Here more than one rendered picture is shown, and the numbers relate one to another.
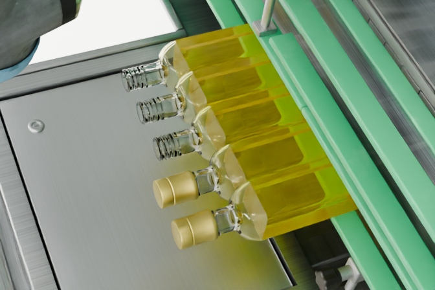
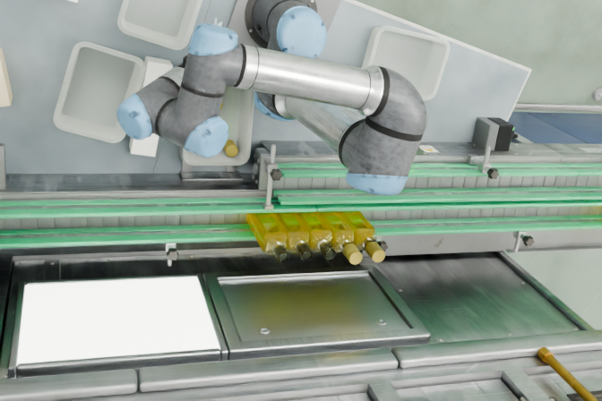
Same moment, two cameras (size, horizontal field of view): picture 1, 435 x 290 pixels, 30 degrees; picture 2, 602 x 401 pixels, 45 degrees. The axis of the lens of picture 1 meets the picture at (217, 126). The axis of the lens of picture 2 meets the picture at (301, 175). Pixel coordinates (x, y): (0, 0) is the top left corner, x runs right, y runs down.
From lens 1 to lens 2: 1.62 m
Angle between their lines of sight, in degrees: 66
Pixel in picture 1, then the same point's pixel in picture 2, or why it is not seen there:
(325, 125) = (336, 200)
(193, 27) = not seen: hidden behind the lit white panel
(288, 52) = (291, 200)
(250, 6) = (250, 208)
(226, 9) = (219, 234)
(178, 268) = (360, 299)
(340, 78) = (336, 173)
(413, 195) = not seen: hidden behind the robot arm
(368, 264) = (379, 231)
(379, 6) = (300, 155)
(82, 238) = (343, 323)
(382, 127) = not seen: hidden behind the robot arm
